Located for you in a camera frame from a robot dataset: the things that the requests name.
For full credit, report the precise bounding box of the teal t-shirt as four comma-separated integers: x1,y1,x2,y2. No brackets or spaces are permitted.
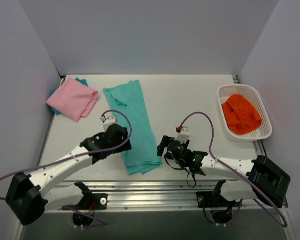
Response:
103,80,162,175

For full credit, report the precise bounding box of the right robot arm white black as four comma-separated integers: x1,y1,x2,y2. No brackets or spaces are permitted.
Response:
157,135,291,208

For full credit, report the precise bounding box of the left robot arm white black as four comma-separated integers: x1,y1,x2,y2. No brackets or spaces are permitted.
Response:
5,123,132,226

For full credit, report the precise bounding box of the pink folded t-shirt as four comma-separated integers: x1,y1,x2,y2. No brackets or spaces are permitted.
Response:
46,78,98,122

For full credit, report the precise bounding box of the teal folded t-shirt underneath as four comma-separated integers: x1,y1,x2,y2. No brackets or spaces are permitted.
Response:
49,77,88,115

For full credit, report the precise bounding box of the orange crumpled t-shirt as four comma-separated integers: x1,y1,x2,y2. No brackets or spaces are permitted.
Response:
221,94,263,135

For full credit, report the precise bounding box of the white perforated plastic basket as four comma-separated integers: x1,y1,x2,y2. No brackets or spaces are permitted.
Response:
217,84,272,142

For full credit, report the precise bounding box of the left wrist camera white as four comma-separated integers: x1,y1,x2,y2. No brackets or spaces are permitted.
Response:
100,115,117,132

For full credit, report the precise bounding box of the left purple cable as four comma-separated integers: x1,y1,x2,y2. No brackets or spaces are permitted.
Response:
0,109,133,201

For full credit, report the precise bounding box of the purple cable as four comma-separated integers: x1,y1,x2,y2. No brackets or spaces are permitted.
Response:
0,109,133,201
178,111,288,228

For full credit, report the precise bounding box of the aluminium rail frame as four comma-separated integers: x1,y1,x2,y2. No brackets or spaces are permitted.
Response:
10,74,295,240

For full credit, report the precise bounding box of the black thin cable loop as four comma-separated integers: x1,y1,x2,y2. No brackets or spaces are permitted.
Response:
163,154,198,189

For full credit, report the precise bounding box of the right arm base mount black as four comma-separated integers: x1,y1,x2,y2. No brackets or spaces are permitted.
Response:
196,191,239,208

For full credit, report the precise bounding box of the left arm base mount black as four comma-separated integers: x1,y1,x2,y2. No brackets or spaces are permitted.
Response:
61,193,108,211

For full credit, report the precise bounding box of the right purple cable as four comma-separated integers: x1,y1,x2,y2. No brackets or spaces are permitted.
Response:
178,111,288,228

